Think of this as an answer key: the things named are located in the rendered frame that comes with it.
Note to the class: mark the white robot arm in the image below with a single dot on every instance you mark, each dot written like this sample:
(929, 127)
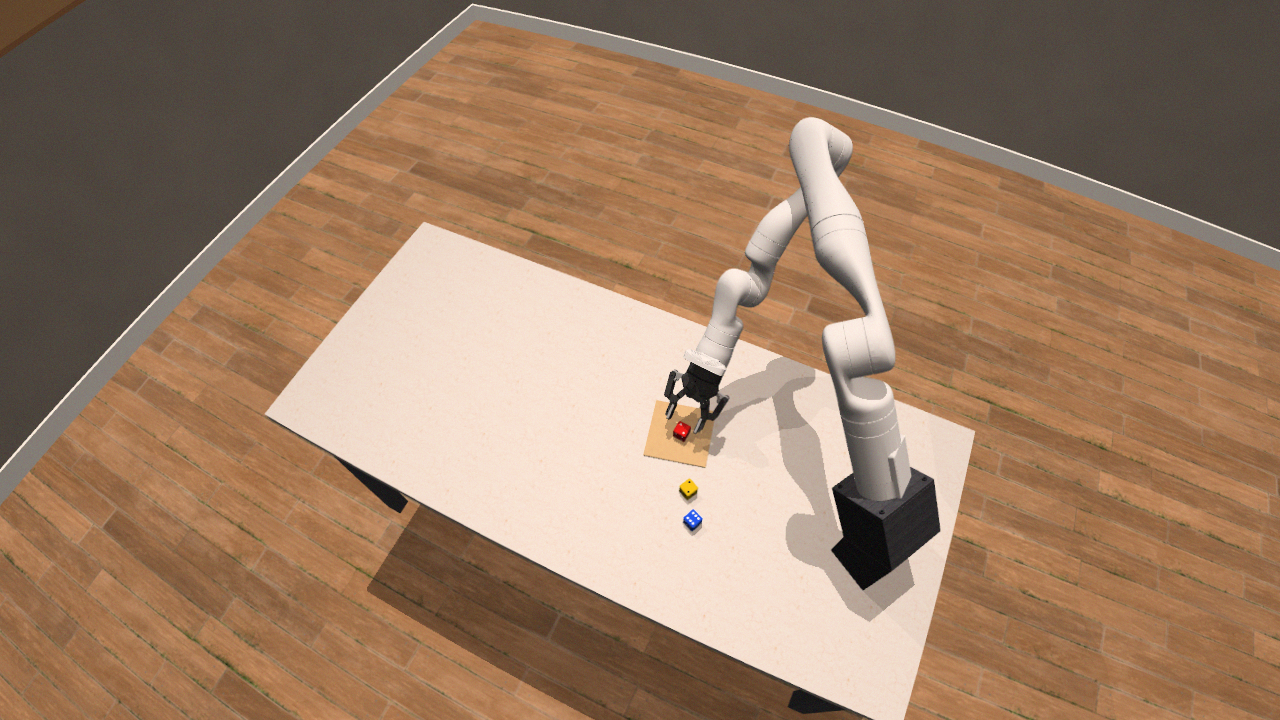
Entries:
(853, 348)

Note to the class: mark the tan flat mat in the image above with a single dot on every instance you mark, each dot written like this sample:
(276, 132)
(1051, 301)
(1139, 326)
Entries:
(662, 445)

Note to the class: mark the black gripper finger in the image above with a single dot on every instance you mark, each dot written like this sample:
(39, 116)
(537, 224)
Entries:
(674, 376)
(705, 415)

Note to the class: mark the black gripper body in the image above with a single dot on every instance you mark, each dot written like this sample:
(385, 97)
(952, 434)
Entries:
(711, 386)

